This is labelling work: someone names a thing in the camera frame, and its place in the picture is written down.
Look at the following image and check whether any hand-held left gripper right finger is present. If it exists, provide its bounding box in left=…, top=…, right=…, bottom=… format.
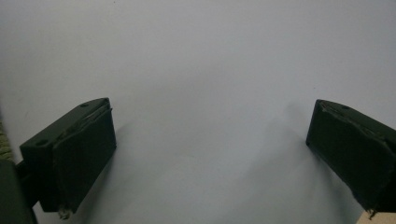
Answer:
left=305, top=98, right=396, bottom=218

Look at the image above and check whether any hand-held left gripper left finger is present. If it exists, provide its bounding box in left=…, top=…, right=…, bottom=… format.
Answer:
left=19, top=97, right=118, bottom=220

